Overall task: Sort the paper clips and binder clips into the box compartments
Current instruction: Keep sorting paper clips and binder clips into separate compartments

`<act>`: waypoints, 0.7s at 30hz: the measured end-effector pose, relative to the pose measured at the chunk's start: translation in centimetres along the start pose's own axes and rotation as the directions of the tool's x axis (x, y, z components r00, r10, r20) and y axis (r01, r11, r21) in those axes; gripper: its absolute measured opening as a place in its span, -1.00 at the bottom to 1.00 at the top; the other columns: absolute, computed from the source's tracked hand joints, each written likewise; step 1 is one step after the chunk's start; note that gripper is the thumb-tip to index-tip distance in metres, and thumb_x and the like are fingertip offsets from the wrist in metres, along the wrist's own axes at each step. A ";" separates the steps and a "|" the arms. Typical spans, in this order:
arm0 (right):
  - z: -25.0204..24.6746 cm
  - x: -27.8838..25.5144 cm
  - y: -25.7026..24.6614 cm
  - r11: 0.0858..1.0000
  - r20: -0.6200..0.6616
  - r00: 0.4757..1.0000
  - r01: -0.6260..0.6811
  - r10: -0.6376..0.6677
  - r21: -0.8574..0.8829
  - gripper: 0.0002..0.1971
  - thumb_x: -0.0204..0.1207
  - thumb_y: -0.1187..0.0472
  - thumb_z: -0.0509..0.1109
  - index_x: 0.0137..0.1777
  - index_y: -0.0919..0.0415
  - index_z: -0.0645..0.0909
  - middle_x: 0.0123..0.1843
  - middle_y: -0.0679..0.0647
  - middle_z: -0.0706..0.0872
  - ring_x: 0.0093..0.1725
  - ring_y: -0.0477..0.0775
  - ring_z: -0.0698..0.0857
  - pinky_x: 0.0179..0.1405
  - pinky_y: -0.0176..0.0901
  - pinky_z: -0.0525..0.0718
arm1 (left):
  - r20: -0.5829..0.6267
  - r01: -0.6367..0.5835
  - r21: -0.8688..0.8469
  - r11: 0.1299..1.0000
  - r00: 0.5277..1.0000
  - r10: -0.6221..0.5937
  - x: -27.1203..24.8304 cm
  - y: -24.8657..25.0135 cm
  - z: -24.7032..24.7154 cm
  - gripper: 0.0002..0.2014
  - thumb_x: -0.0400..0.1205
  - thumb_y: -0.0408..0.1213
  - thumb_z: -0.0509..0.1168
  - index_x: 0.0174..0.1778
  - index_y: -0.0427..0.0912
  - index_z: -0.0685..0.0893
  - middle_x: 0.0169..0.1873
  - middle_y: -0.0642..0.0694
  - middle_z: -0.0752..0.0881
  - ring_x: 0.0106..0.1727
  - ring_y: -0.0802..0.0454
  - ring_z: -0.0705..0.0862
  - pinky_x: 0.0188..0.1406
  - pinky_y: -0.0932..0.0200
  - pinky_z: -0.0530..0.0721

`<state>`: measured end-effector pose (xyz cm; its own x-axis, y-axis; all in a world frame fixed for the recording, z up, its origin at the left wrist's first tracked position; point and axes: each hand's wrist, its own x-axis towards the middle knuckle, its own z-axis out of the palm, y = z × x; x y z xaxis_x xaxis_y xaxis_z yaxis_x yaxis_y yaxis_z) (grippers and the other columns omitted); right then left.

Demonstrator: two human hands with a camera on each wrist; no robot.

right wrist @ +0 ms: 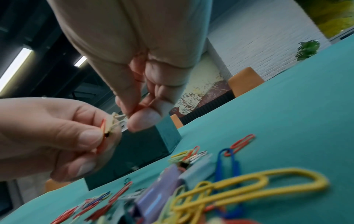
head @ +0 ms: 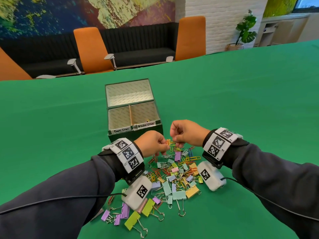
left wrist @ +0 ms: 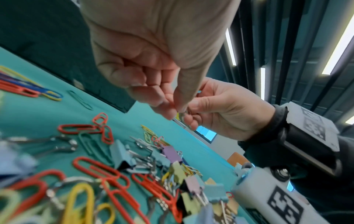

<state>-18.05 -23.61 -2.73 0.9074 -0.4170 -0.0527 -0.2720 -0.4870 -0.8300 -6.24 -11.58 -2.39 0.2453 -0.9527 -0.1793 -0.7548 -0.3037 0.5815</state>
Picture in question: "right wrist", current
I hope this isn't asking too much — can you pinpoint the pile of coloured paper clips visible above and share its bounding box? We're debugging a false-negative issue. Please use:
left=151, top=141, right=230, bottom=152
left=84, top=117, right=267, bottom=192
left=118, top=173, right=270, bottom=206
left=49, top=133, right=330, bottom=224

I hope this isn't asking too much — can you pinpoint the potted green plant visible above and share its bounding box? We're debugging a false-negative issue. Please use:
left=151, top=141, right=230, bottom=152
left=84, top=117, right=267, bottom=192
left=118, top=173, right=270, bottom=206
left=295, top=39, right=321, bottom=61

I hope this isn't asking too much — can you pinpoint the green yellow wall painting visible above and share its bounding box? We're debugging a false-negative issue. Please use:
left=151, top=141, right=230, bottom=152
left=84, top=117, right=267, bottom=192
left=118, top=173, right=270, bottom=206
left=294, top=0, right=354, bottom=40

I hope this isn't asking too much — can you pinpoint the long ceiling light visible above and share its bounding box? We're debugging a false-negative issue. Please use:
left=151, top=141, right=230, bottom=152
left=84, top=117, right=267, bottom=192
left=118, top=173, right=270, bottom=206
left=0, top=46, right=33, bottom=93
left=74, top=55, right=88, bottom=67

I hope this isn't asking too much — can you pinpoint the green table cloth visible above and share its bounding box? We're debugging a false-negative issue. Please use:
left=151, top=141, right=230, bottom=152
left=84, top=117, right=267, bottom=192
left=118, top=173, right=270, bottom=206
left=12, top=35, right=354, bottom=224

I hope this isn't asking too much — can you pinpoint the person's right hand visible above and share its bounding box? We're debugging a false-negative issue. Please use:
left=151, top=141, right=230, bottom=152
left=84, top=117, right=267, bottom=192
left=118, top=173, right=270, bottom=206
left=46, top=0, right=214, bottom=133

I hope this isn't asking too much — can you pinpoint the black bench sofa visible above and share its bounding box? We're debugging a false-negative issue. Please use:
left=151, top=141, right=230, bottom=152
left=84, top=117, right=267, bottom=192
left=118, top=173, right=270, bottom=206
left=178, top=88, right=236, bottom=126

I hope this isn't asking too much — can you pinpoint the dark green divided box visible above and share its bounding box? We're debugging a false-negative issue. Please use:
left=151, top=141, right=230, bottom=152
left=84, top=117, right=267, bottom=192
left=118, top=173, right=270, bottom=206
left=84, top=116, right=182, bottom=191

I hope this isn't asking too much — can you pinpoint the tan binder clip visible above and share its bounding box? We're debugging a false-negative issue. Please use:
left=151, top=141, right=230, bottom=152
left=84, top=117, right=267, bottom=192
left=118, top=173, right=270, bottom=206
left=103, top=113, right=129, bottom=138

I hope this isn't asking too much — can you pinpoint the colourful wall mural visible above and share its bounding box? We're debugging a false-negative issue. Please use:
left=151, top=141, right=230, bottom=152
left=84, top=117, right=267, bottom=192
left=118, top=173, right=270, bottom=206
left=168, top=59, right=232, bottom=117

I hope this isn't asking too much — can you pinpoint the person's left hand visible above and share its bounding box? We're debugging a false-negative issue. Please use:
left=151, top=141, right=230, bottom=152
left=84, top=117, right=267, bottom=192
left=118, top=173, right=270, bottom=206
left=0, top=97, right=122, bottom=182

